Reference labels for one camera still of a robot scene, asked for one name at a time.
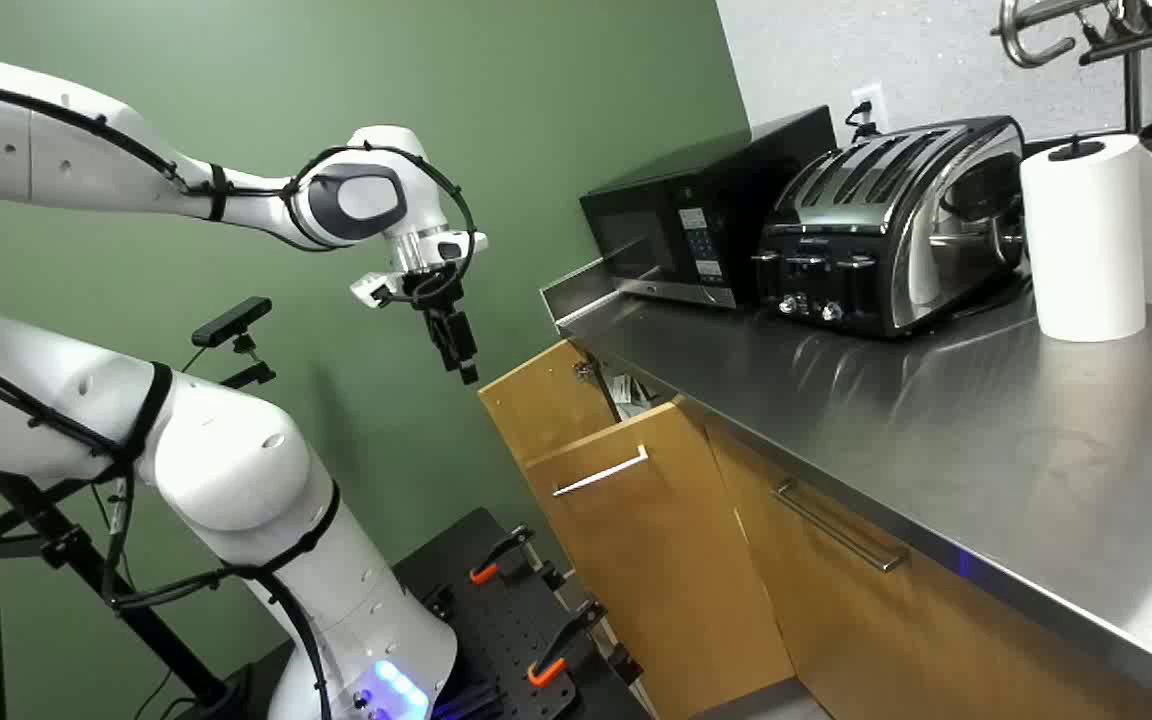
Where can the wooden cabinet door with hinge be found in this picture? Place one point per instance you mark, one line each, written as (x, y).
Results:
(544, 401)

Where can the black paper towel holder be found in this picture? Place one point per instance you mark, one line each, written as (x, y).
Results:
(1077, 148)

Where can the closed wooden cabinet door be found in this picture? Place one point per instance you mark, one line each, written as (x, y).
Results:
(899, 640)

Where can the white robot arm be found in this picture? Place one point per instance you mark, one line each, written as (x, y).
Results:
(231, 483)

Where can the metal hanging rack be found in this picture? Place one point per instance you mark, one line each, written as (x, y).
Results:
(1041, 35)

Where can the white paper towel roll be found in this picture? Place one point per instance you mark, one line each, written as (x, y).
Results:
(1085, 244)

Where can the black microwave oven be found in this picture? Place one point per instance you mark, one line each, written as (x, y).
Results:
(681, 212)

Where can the black camera tripod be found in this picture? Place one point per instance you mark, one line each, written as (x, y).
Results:
(82, 560)

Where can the black bar camera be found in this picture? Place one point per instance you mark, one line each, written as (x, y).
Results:
(233, 321)

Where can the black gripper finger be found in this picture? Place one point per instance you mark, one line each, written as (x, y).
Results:
(471, 352)
(448, 347)

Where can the orange black clamp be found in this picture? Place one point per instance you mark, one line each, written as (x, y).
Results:
(560, 653)
(502, 556)

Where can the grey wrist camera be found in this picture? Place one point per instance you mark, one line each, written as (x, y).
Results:
(379, 290)

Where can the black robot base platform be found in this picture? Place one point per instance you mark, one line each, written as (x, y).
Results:
(496, 626)

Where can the silver black toaster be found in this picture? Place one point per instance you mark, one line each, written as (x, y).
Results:
(882, 226)

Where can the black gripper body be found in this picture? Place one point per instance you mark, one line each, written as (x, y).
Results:
(433, 299)

